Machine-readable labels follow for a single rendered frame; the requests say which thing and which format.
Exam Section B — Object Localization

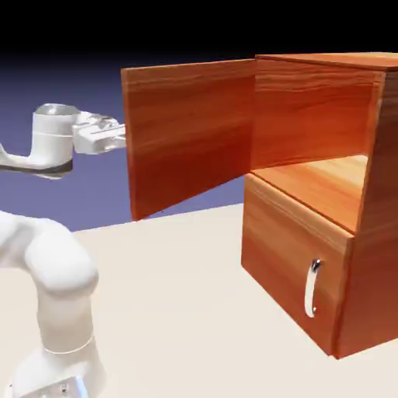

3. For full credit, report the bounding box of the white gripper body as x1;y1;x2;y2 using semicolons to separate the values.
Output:
72;123;127;155

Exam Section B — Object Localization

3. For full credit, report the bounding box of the orange wooden door without handle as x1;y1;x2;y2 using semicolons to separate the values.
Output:
120;58;258;222

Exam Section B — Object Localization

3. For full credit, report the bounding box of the orange wooden cabinet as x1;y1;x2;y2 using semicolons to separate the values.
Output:
240;51;398;361

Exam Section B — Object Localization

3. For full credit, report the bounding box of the orange wooden door with handle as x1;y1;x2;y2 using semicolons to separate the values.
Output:
240;173;355;358

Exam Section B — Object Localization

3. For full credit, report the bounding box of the curved silver door handle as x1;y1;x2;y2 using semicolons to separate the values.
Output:
303;258;322;319

